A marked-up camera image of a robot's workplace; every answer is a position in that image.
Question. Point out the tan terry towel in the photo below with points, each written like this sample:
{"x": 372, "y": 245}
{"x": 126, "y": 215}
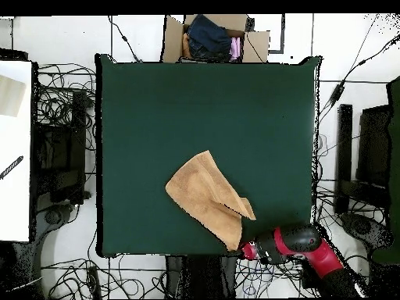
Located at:
{"x": 203, "y": 193}

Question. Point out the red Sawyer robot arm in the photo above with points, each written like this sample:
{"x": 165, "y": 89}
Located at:
{"x": 306, "y": 247}

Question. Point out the black flat device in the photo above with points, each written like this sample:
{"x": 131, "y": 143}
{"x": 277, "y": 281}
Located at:
{"x": 12, "y": 55}

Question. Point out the black power strip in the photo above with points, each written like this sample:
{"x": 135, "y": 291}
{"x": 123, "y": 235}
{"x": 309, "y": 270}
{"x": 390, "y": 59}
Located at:
{"x": 93, "y": 281}

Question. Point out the dark green table cloth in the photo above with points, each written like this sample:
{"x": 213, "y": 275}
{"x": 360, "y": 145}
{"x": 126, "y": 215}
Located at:
{"x": 140, "y": 125}

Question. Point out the pink garment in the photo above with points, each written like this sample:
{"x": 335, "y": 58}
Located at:
{"x": 235, "y": 48}

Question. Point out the tan garment in box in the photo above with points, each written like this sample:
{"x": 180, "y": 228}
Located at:
{"x": 186, "y": 47}

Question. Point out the dark blue jeans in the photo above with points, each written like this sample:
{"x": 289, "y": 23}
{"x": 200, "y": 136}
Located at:
{"x": 207, "y": 37}

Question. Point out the open cardboard box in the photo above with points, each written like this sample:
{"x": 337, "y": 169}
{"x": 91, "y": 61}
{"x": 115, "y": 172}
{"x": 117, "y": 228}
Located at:
{"x": 172, "y": 40}

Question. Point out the white desk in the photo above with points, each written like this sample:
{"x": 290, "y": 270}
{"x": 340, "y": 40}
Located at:
{"x": 15, "y": 203}

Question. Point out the beige paper sheet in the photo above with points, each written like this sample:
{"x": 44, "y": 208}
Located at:
{"x": 11, "y": 97}

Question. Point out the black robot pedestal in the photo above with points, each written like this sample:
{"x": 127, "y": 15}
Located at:
{"x": 200, "y": 278}

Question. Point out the black metal frame piece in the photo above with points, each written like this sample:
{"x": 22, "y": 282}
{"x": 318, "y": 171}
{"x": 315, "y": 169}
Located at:
{"x": 282, "y": 31}

